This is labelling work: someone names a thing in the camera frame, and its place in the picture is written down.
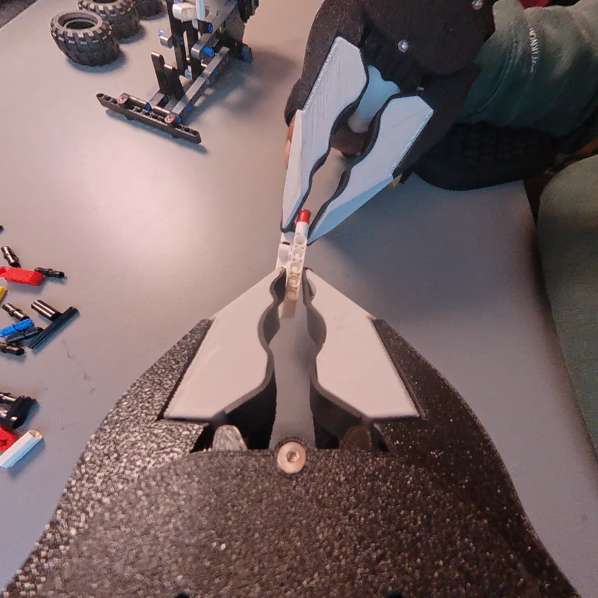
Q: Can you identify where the person's right forearm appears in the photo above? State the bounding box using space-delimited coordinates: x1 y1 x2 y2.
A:
460 0 598 141

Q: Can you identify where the person's green sweatshirt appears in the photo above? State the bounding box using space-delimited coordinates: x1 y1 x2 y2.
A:
535 156 598 451

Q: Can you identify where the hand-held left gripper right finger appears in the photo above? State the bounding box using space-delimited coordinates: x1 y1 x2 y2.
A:
304 269 421 420

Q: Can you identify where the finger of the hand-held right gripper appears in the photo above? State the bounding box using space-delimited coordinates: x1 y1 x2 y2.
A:
308 93 436 244
280 36 370 233

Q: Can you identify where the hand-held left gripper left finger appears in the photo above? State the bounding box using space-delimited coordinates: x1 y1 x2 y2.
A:
164 270 287 419

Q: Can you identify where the white toy panel piece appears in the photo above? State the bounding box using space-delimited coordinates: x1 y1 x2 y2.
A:
276 221 310 319

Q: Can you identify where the toy truck chassis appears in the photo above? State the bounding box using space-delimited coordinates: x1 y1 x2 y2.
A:
97 0 261 145

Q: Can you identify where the black desk mat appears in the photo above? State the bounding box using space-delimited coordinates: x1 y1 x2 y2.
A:
0 0 38 26

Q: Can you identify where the pile of small toy bricks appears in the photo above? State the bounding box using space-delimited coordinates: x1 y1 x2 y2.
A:
0 224 79 469

